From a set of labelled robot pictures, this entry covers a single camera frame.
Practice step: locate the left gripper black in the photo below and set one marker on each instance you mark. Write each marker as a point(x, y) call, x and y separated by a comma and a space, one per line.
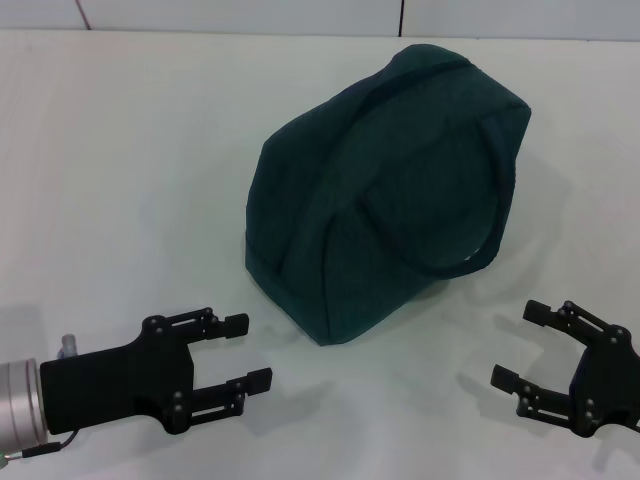
point(115, 385)

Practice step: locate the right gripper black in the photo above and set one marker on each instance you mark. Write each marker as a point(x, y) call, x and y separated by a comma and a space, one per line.
point(610, 385)

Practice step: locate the dark teal fabric lunch bag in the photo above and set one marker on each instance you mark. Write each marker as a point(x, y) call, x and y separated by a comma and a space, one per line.
point(375, 210)

